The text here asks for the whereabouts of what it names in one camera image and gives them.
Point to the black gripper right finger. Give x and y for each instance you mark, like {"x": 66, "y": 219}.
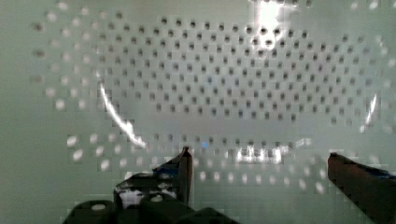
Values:
{"x": 372, "y": 190}

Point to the mint green oval strainer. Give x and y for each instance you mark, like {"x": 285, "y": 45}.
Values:
{"x": 261, "y": 92}

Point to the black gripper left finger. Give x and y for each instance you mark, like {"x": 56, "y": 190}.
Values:
{"x": 172, "y": 178}

